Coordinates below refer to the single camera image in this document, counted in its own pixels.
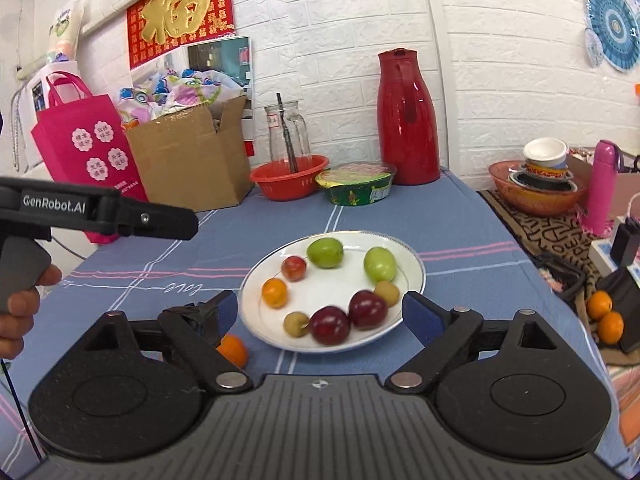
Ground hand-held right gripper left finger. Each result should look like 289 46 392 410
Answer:
82 290 255 394

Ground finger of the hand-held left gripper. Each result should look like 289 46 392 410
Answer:
117 195 199 241

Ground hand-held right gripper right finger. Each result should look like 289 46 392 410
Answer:
385 290 561 394

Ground orange tangerine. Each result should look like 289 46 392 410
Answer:
216 335 249 368
586 291 614 322
597 311 626 346

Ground brown longan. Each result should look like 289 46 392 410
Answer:
283 311 311 338
373 280 401 307

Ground yellow-orange kumquat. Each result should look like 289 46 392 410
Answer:
261 278 289 309

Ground dark purple plum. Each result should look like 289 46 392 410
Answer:
348 290 389 331
308 305 351 346

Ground large green jujube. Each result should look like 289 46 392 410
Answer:
363 246 398 283

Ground small red plum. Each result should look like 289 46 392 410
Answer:
281 255 308 282

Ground white plate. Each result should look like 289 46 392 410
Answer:
238 230 426 353

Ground small green jujube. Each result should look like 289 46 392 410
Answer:
306 238 345 269

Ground person's left hand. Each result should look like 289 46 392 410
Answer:
0 265 64 361

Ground blue plaid tablecloth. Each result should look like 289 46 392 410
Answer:
0 165 631 476

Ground large cardboard box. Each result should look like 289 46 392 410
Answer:
122 95 256 213

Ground pink tote bag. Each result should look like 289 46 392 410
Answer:
31 71 151 245

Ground white water purifier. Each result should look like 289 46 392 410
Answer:
12 57 83 171

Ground red plastic basket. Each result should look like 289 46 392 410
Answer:
249 155 330 202

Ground floral cloth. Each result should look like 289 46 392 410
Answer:
119 67 246 123

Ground green instant noodle bowl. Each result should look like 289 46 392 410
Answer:
315 161 397 207

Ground brown patterned cloth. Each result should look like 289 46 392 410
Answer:
477 187 616 311

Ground metal utensil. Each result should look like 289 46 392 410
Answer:
276 92 300 173

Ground glass pitcher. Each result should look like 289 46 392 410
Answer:
264 101 313 173

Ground orange plastic basin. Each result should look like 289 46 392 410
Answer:
488 160 591 218

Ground red thermos jug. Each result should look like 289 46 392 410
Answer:
376 48 441 186

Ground stack of patterned bowls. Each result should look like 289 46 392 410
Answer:
507 160 578 193

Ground white power strip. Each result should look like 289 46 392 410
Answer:
590 240 640 286

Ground black box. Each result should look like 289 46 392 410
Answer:
595 267 640 356

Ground black power adapter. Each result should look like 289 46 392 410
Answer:
610 222 640 268

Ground pink thermos bottle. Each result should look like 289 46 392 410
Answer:
585 140 620 237

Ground small cardboard box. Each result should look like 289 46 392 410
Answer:
567 152 640 221

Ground blue patterned paper fan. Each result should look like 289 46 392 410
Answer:
584 0 640 73

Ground photo wall poster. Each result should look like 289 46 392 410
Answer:
186 35 257 158

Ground red wall calendar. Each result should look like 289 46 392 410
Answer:
125 0 236 72

